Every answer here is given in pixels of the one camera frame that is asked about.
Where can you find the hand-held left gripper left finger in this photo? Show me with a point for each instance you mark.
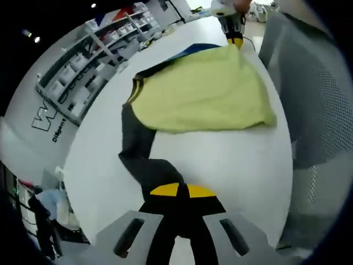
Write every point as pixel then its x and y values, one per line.
pixel 124 237

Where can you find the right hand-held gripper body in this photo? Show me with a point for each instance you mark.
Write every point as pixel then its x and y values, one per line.
pixel 224 8

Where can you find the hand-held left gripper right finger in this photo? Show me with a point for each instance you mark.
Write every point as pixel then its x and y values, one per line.
pixel 237 237

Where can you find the yellow blue grey garment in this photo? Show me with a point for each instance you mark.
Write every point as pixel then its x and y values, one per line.
pixel 198 94

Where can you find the person's right hand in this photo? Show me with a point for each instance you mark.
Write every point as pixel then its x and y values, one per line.
pixel 242 4

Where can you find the black tripod stand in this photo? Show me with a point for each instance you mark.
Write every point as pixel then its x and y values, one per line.
pixel 176 11

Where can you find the grey mesh office chair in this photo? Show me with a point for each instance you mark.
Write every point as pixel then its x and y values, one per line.
pixel 311 96

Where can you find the grey metal shelving unit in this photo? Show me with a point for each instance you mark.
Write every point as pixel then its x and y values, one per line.
pixel 124 30
pixel 80 82

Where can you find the white storage shelf with boxes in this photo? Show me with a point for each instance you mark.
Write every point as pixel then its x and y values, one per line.
pixel 75 62

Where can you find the round ceiling downlights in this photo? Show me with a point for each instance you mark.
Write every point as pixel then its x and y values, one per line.
pixel 36 39

